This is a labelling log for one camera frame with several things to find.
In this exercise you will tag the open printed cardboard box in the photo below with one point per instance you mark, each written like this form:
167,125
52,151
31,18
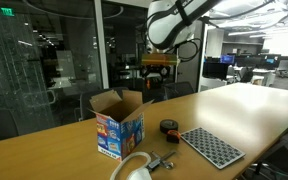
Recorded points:
120,123

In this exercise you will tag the green exit sign left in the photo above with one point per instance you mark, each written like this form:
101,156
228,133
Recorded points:
7,11

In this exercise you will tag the white grey keyboard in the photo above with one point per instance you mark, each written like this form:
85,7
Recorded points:
215,150

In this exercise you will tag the black chair at right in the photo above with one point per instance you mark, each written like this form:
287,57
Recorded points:
273,165

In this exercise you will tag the far orange black measuring tape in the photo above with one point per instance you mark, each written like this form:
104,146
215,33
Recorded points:
173,136

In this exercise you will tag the black tape roll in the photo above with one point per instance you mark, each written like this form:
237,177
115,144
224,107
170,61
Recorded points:
168,124

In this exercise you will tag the metal caliper tool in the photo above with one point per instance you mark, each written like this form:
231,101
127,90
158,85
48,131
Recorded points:
161,161

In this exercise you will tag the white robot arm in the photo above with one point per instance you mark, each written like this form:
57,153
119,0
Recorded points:
169,24

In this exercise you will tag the yellow wrist camera block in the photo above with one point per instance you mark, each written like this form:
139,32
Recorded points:
159,59

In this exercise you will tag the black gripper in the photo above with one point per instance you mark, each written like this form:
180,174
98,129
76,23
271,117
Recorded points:
161,70

